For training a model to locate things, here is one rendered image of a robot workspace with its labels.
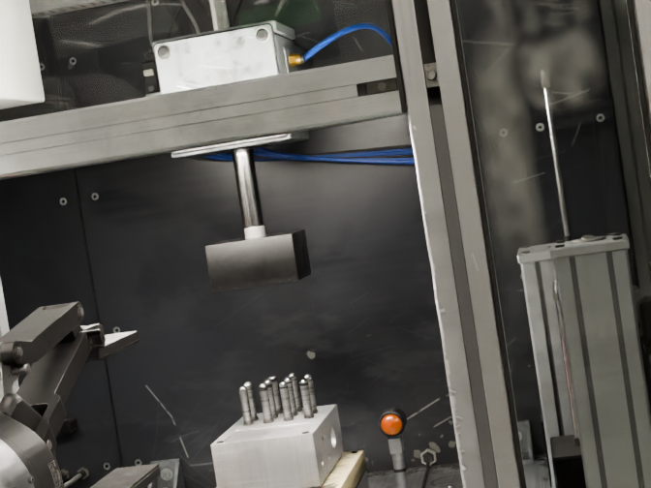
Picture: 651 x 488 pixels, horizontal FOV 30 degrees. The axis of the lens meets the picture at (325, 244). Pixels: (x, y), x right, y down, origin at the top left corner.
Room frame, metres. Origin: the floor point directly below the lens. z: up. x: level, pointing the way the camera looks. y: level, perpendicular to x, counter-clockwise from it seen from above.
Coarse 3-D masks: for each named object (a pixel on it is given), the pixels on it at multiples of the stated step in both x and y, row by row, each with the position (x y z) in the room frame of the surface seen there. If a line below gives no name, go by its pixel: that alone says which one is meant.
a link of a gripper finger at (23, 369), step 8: (0, 344) 0.61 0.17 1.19; (0, 360) 0.61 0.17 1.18; (0, 368) 0.61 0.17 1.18; (8, 368) 0.61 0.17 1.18; (16, 368) 0.62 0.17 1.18; (24, 368) 0.62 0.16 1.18; (0, 376) 0.61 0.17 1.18; (8, 376) 0.61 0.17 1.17; (16, 376) 0.62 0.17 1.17; (0, 384) 0.61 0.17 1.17; (8, 384) 0.61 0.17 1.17; (0, 392) 0.61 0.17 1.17; (8, 392) 0.61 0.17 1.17; (0, 400) 0.61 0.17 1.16
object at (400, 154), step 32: (640, 0) 0.89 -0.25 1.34; (640, 32) 0.89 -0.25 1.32; (640, 64) 0.90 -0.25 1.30; (320, 128) 0.98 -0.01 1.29; (224, 160) 1.36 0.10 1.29; (256, 160) 1.36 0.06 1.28; (288, 160) 1.36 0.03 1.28; (320, 160) 1.35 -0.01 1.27; (352, 160) 1.35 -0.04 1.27; (384, 160) 1.34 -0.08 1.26
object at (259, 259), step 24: (240, 168) 1.16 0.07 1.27; (240, 192) 1.16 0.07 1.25; (240, 240) 1.14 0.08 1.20; (264, 240) 1.14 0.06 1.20; (288, 240) 1.13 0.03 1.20; (216, 264) 1.14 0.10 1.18; (240, 264) 1.14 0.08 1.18; (264, 264) 1.14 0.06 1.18; (288, 264) 1.13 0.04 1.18; (216, 288) 1.15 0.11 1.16; (240, 288) 1.14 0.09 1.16
